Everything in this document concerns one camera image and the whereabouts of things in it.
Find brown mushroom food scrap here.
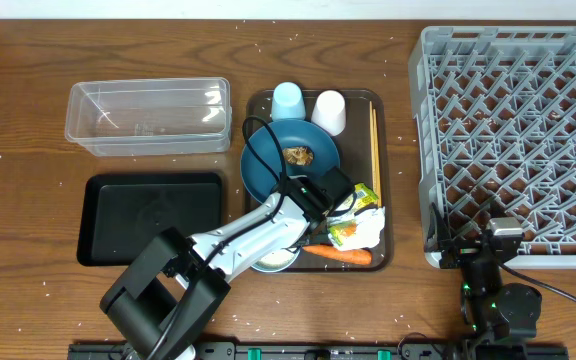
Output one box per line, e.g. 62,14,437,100
282,146,314,166

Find dark blue plate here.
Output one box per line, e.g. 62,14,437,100
240,120,340,203

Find light blue bowl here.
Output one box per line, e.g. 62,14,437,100
252,247,301,273

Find pile of white rice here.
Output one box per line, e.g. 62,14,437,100
258,249,296,268

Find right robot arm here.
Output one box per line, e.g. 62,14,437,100
428,204,542,359

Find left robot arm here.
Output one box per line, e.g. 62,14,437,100
100,176,336,359

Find grey dishwasher rack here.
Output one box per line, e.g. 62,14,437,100
408,26,576,269

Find dark brown serving tray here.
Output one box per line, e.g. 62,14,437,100
241,88,394,274

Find crumpled white wrapper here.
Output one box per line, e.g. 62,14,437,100
324,207,385,251

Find orange carrot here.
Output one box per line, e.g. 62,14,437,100
303,245,372,265

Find wooden chopstick right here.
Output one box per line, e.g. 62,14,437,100
372,107,382,207

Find wooden chopstick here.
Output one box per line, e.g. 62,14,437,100
372,107,382,207
369,101,380,197

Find white cup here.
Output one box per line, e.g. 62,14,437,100
311,90,346,136

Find light blue cup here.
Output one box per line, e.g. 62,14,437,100
271,82,306,121

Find wooden chopstick left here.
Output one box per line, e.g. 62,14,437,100
369,101,380,197

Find clear plastic container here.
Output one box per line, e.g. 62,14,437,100
65,77,232,157

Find black plastic tray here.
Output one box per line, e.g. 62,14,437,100
76,173,222,267

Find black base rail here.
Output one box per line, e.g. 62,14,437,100
67,342,569,360

